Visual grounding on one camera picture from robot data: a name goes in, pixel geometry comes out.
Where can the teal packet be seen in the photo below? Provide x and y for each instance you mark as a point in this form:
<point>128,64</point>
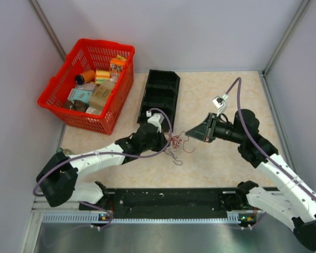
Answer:
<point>79,94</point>

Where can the black three-compartment tray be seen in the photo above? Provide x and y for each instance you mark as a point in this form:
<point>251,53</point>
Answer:
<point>161,91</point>

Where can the orange snack box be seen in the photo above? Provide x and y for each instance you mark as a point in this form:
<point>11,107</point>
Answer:
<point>116,66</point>

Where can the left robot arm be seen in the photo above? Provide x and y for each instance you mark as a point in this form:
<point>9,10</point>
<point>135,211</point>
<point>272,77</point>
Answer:
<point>61,180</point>

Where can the white cup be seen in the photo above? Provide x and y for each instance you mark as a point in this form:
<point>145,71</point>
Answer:
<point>93,111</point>

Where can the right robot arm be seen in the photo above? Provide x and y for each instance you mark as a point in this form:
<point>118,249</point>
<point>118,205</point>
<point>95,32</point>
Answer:
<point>295,206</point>

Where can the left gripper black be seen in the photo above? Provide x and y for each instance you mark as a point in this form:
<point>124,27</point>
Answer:
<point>162,142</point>

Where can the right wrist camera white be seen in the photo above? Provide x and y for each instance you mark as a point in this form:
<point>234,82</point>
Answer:
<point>220,103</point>

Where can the orange bottle black cap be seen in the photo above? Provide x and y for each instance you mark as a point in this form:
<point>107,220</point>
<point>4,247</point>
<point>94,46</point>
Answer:
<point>85,77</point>

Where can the dark brown round item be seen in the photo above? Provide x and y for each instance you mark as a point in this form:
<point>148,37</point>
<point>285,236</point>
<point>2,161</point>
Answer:
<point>75,105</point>

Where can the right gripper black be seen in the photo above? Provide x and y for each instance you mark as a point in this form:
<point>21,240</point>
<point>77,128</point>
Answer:
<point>205,132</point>

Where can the brown cardboard box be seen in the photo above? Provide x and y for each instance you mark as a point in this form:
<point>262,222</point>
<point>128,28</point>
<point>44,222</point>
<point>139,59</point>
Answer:
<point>101,94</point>

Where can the yellow green sponge pack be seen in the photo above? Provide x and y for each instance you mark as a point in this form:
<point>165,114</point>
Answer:
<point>101,76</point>

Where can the red plastic basket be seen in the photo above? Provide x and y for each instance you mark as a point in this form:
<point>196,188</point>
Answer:
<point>88,54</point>

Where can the pink packet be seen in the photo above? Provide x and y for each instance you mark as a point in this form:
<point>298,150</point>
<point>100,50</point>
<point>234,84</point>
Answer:
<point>88,86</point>

